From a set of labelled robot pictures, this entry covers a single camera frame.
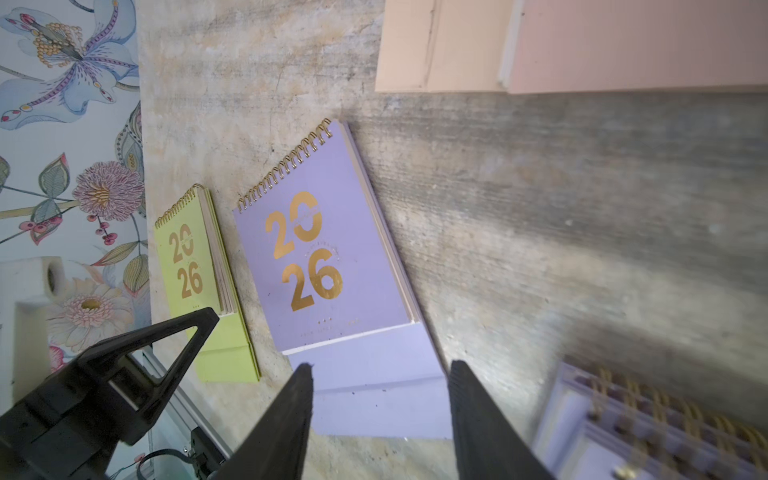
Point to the purple calendar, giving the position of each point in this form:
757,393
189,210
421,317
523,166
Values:
604,425
336,296

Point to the peach pink calendar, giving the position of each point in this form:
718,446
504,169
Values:
538,47

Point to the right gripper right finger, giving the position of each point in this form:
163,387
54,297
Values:
485,443

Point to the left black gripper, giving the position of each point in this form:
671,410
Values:
114,392

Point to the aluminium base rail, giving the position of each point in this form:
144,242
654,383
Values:
182,444

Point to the lime green calendar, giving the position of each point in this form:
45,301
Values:
196,275

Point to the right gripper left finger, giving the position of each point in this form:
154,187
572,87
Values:
277,445

